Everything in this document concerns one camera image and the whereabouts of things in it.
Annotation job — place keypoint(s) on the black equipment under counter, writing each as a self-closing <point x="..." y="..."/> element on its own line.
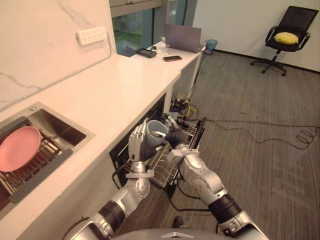
<point x="179" y="102"/>

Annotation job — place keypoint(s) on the stainless steel sink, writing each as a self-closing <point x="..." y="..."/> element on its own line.
<point x="67" y="127"/>

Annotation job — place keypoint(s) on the window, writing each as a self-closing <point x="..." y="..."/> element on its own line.
<point x="135" y="25"/>

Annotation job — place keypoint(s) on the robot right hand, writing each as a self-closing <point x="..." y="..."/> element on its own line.
<point x="176" y="137"/>

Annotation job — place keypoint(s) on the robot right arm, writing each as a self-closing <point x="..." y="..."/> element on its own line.
<point x="200" y="175"/>

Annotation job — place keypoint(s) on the robot dark foot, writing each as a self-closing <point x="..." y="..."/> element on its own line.
<point x="178" y="222"/>

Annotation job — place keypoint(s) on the black office chair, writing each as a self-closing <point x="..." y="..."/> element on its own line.
<point x="297" y="22"/>

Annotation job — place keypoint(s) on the white wall power strip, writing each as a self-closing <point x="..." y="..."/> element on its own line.
<point x="92" y="35"/>

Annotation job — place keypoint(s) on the blue-grey cup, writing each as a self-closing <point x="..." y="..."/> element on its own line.
<point x="156" y="140"/>

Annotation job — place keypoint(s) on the yellow seat cushion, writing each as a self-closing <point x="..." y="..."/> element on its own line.
<point x="286" y="38"/>

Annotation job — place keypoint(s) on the blue mesh waste basket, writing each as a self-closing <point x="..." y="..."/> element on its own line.
<point x="211" y="47"/>

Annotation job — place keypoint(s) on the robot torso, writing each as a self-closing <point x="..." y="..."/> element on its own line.
<point x="167" y="235"/>

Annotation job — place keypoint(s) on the dishwasher door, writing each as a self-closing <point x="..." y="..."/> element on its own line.
<point x="197" y="135"/>

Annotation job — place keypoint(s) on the black smartphone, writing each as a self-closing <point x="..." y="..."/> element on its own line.
<point x="172" y="58"/>

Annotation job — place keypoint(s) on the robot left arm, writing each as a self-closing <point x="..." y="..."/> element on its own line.
<point x="122" y="200"/>

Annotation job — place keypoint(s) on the black handheld device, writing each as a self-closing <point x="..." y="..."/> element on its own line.
<point x="145" y="52"/>

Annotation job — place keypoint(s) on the built-in dishwasher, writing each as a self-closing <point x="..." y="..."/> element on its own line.
<point x="125" y="150"/>

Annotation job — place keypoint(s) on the sink overflow knob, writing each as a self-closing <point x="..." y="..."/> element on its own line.
<point x="32" y="108"/>

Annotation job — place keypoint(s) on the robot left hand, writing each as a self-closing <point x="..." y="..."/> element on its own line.
<point x="136" y="145"/>

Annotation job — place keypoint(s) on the grey sink drying rack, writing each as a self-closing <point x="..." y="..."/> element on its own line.
<point x="47" y="152"/>

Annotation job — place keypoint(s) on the grey laptop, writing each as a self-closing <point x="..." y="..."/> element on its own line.
<point x="182" y="37"/>

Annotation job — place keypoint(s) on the pink plate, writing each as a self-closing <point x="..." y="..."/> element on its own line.
<point x="20" y="150"/>

